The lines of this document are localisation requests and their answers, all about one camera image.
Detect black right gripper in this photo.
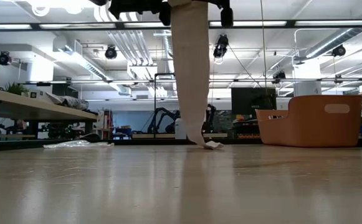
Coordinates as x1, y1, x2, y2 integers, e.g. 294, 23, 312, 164
208, 0, 234, 28

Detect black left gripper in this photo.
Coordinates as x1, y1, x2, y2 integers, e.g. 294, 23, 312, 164
108, 0, 172, 26

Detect white elastic bandage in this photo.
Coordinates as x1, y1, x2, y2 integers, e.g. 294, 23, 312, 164
168, 0, 225, 151

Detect clear plastic wrapper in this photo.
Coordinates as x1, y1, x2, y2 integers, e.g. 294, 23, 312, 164
42, 139, 115, 149

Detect black monitor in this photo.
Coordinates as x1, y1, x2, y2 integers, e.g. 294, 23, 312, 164
231, 87, 277, 116

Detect dark shelf colourful items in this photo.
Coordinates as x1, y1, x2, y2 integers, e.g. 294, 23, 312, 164
232, 114, 261, 139

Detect grey cloth bundle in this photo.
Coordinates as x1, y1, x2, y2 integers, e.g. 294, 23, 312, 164
48, 95, 90, 110

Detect red white shelf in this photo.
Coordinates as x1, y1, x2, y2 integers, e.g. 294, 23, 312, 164
98, 108, 115, 140

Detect white box appliance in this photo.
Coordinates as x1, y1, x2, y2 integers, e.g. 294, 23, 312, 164
174, 118, 188, 140

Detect white labelled box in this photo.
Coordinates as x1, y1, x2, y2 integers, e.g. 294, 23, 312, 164
27, 90, 49, 102

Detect orange plastic basket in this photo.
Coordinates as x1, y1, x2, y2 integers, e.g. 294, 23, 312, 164
255, 95, 362, 148

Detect wooden side table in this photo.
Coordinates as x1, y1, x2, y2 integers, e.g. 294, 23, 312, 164
0, 87, 99, 141

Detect potted green plant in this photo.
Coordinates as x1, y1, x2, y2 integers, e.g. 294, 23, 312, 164
4, 81, 29, 96

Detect black ceiling camera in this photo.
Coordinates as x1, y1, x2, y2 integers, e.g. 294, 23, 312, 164
272, 70, 287, 85
105, 45, 118, 60
0, 51, 12, 67
213, 34, 230, 59
331, 44, 346, 58

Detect thin hanging cable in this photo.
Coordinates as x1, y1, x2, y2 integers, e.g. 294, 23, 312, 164
259, 0, 268, 94

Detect black overhead frame bar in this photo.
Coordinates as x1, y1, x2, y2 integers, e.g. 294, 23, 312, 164
0, 19, 362, 31

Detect black table frame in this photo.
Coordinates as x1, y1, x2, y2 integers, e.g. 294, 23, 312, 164
0, 138, 362, 152

